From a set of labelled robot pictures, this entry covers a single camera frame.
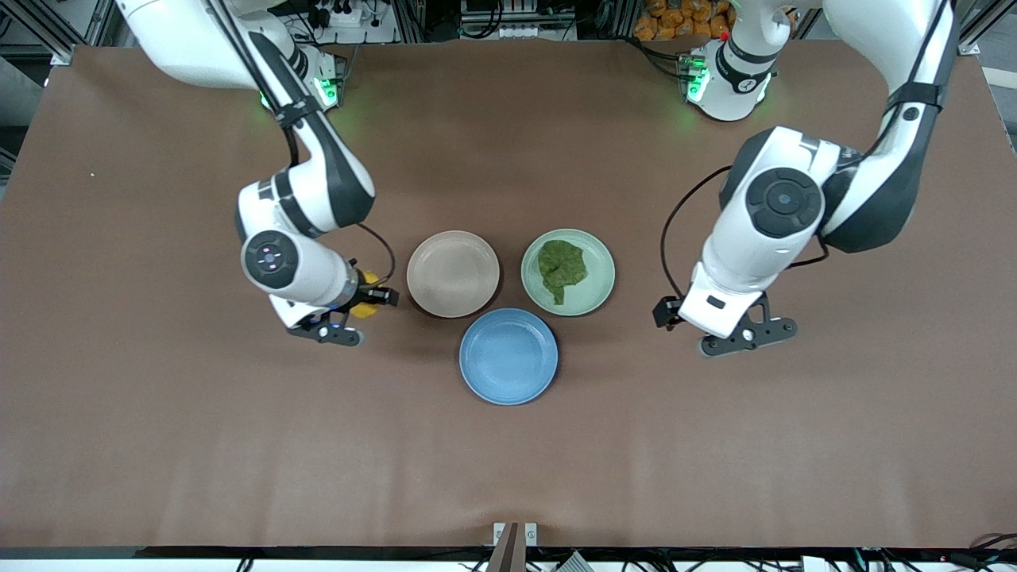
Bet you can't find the green lettuce leaf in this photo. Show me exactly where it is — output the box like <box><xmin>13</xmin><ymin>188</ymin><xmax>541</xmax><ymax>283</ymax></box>
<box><xmin>538</xmin><ymin>240</ymin><xmax>590</xmax><ymax>307</ymax></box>

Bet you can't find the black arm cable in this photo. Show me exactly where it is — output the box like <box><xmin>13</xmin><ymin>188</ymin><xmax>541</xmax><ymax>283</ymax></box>
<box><xmin>660</xmin><ymin>0</ymin><xmax>954</xmax><ymax>301</ymax></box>
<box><xmin>208</xmin><ymin>0</ymin><xmax>396</xmax><ymax>291</ymax></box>

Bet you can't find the aluminium frame profile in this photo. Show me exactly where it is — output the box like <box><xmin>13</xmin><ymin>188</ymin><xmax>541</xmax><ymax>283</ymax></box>
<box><xmin>957</xmin><ymin>0</ymin><xmax>1017</xmax><ymax>56</ymax></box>
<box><xmin>0</xmin><ymin>0</ymin><xmax>112</xmax><ymax>66</ymax></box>

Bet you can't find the beige round plate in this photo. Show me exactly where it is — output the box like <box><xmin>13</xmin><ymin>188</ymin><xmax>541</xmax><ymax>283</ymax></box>
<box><xmin>406</xmin><ymin>230</ymin><xmax>501</xmax><ymax>319</ymax></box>

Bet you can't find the blue round plate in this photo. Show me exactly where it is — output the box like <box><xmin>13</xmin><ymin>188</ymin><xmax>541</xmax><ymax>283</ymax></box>
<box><xmin>458</xmin><ymin>308</ymin><xmax>559</xmax><ymax>406</ymax></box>

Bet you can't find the brown table mat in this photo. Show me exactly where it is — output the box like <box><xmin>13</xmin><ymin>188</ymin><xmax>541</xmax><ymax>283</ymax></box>
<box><xmin>0</xmin><ymin>40</ymin><xmax>1017</xmax><ymax>551</ymax></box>

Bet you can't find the light green round plate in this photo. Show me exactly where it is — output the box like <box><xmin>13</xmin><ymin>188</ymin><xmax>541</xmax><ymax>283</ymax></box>
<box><xmin>520</xmin><ymin>228</ymin><xmax>617</xmax><ymax>318</ymax></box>

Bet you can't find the white power strip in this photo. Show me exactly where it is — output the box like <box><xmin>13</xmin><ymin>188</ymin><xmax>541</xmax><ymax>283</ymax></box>
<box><xmin>306</xmin><ymin>0</ymin><xmax>398</xmax><ymax>44</ymax></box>

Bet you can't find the black cable strap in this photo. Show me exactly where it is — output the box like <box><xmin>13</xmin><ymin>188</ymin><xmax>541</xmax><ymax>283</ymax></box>
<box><xmin>274</xmin><ymin>95</ymin><xmax>323</xmax><ymax>128</ymax></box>
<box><xmin>886</xmin><ymin>82</ymin><xmax>946</xmax><ymax>112</ymax></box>

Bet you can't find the yellow lemon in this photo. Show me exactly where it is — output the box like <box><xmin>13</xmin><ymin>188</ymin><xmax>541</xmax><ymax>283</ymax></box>
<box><xmin>350</xmin><ymin>271</ymin><xmax>381</xmax><ymax>320</ymax></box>

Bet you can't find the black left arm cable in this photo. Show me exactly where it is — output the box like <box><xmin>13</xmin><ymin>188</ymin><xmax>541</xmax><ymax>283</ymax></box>
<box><xmin>660</xmin><ymin>0</ymin><xmax>954</xmax><ymax>301</ymax></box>

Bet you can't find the camera mount post with brackets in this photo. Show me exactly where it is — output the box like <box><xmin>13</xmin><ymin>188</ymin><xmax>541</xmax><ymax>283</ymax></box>
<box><xmin>486</xmin><ymin>522</ymin><xmax>539</xmax><ymax>572</ymax></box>

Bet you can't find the pile of orange fruits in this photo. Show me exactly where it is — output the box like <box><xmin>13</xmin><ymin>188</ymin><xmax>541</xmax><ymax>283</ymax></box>
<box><xmin>633</xmin><ymin>0</ymin><xmax>736</xmax><ymax>42</ymax></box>

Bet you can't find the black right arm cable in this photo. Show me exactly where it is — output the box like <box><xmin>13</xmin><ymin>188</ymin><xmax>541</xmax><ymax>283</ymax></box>
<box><xmin>208</xmin><ymin>0</ymin><xmax>396</xmax><ymax>291</ymax></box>

